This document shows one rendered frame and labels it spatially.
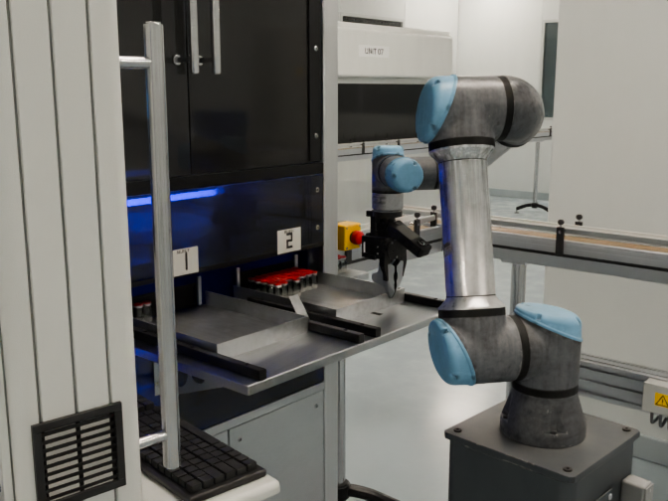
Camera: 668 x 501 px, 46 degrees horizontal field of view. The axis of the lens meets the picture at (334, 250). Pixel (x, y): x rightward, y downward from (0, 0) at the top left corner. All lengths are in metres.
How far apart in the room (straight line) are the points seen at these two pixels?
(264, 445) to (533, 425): 0.89
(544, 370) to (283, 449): 0.96
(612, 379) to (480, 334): 1.34
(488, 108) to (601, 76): 1.81
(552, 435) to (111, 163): 0.87
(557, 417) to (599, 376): 1.22
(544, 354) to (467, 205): 0.28
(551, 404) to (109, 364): 0.76
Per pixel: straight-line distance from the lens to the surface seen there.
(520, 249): 2.67
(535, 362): 1.40
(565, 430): 1.46
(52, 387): 1.03
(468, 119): 1.38
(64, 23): 0.99
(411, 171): 1.74
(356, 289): 2.07
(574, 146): 3.23
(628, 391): 2.65
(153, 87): 1.04
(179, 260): 1.80
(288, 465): 2.22
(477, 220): 1.38
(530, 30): 10.69
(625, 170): 3.15
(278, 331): 1.67
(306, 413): 2.22
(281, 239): 2.01
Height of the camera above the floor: 1.40
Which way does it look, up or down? 11 degrees down
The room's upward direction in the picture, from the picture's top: straight up
